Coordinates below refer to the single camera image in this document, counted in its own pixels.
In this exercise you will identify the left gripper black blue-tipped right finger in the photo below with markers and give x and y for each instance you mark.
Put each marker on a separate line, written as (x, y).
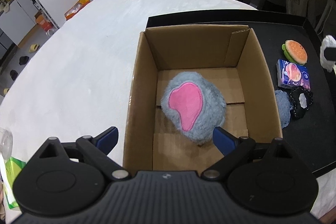
(234, 150)

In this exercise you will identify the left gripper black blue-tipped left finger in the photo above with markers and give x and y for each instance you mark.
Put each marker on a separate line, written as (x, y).
(94, 151)

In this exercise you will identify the black slipper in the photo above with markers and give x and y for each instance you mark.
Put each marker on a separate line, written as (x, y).
(23, 60)

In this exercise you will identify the yellow slipper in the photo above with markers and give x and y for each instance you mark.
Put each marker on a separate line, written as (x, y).
(33, 48)

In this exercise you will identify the clear plastic jar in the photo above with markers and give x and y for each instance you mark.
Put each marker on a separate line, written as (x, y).
(6, 143)

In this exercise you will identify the green box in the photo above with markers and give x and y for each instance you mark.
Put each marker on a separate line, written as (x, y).
(13, 168)

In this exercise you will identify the blue-grey knitted cloth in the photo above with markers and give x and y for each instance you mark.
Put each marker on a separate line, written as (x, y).
(284, 107)

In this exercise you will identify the black white crochet pouch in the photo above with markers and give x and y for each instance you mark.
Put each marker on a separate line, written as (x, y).
(301, 100)

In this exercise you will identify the black tray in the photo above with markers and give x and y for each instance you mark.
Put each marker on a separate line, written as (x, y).
(311, 130)

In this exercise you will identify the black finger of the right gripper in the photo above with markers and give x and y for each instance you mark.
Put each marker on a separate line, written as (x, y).
(330, 53)

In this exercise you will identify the white soft object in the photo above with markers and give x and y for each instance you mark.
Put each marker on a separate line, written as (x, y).
(328, 41)

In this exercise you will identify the grey pink plush toy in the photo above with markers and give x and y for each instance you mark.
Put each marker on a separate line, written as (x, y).
(194, 105)

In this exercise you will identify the brown cardboard box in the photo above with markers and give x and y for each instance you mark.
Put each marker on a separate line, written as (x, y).
(230, 57)

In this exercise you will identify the hamburger plush toy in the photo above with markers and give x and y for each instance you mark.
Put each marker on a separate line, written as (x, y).
(294, 52)

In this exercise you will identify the white cabinet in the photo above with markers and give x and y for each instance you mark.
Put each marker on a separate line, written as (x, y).
(19, 20)

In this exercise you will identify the orange bag on floor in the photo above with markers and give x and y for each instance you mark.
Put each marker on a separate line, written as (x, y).
(43, 21)

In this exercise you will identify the blue tissue packet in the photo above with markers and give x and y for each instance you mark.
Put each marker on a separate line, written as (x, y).
(291, 75)

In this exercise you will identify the orange yellow box on floor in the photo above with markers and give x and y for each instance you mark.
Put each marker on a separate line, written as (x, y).
(80, 4)

